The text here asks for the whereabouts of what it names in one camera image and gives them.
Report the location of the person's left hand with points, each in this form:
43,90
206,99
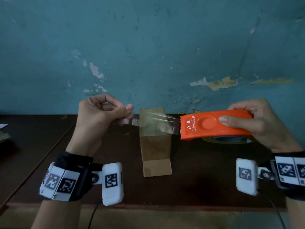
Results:
93,121

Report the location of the person's right hand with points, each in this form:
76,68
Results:
269,131

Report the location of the clear tape strip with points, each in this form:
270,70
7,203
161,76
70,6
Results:
152,122

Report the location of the orange tape dispenser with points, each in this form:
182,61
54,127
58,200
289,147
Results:
202,124

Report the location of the brown cardboard box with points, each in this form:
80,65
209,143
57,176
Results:
157,150

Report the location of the person's left forearm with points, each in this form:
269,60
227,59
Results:
57,215

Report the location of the person's right forearm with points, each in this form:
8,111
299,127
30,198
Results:
296,212

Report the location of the stack of flat cardboard sheets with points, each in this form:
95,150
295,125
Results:
3,137

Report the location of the black left wristband with markers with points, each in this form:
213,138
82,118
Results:
73,164

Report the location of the black wristband with markers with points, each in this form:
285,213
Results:
290,188
73,164

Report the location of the black right wristband with markers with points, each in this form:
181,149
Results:
290,188

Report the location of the white paper sheet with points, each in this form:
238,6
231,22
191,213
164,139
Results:
2,126

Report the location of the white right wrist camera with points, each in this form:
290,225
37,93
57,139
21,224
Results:
246,187

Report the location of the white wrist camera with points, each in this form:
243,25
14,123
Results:
246,187
113,197

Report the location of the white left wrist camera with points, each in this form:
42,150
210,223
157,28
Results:
113,197

